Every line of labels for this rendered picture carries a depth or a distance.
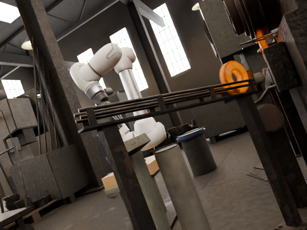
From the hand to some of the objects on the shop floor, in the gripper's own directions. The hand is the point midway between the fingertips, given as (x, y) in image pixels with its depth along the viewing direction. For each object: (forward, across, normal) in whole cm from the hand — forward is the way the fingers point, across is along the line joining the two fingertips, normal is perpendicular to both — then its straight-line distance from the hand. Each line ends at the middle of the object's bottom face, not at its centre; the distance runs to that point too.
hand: (123, 126), depth 120 cm
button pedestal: (+65, -7, +21) cm, 69 cm away
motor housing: (+86, +28, -35) cm, 97 cm away
